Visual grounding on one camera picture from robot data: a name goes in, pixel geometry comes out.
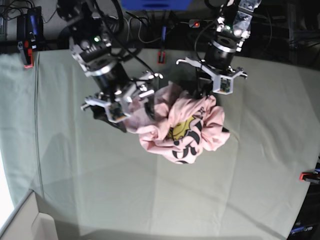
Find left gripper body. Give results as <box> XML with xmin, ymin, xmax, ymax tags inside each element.
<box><xmin>175</xmin><ymin>57</ymin><xmax>248</xmax><ymax>83</ymax></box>

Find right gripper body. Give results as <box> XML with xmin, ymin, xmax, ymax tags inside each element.
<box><xmin>80</xmin><ymin>71</ymin><xmax>164</xmax><ymax>117</ymax></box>

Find pink printed t-shirt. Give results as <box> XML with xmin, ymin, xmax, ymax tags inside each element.
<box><xmin>124</xmin><ymin>82</ymin><xmax>230</xmax><ymax>164</ymax></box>

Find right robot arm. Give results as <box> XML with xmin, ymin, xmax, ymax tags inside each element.
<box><xmin>56</xmin><ymin>0</ymin><xmax>160</xmax><ymax>123</ymax></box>

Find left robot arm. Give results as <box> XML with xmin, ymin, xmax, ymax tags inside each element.
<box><xmin>176</xmin><ymin>0</ymin><xmax>261</xmax><ymax>98</ymax></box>

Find red black clamp middle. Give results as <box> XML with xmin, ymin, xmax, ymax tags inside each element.
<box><xmin>157</xmin><ymin>25</ymin><xmax>167</xmax><ymax>65</ymax></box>

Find red black clamp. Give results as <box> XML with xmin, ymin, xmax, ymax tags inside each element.
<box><xmin>17</xmin><ymin>40</ymin><xmax>34</xmax><ymax>69</ymax></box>
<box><xmin>299</xmin><ymin>168</ymin><xmax>320</xmax><ymax>185</ymax></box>
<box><xmin>157</xmin><ymin>25</ymin><xmax>167</xmax><ymax>65</ymax></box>

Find black power strip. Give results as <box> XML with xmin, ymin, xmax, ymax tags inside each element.
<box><xmin>187</xmin><ymin>19</ymin><xmax>217</xmax><ymax>30</ymax></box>

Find green table cloth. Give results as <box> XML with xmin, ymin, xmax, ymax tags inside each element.
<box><xmin>0</xmin><ymin>50</ymin><xmax>320</xmax><ymax>240</ymax></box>

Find blue plastic box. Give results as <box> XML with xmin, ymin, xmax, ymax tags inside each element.
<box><xmin>120</xmin><ymin>0</ymin><xmax>192</xmax><ymax>11</ymax></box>

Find red black clamp left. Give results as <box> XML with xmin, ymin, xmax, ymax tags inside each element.
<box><xmin>17</xmin><ymin>40</ymin><xmax>34</xmax><ymax>69</ymax></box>

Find red black clamp right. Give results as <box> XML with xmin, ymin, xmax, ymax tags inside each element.
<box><xmin>299</xmin><ymin>168</ymin><xmax>320</xmax><ymax>185</ymax></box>

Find white cardboard box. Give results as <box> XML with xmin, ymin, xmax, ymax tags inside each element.
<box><xmin>0</xmin><ymin>190</ymin><xmax>58</xmax><ymax>240</ymax></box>

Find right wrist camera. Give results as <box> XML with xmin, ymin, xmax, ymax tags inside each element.
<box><xmin>105</xmin><ymin>102</ymin><xmax>130</xmax><ymax>123</ymax></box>

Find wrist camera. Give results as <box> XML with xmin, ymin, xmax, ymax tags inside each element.
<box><xmin>212</xmin><ymin>75</ymin><xmax>234</xmax><ymax>95</ymax></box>
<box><xmin>105</xmin><ymin>102</ymin><xmax>130</xmax><ymax>123</ymax></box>

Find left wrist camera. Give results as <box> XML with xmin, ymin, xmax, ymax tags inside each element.
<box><xmin>212</xmin><ymin>75</ymin><xmax>234</xmax><ymax>95</ymax></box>

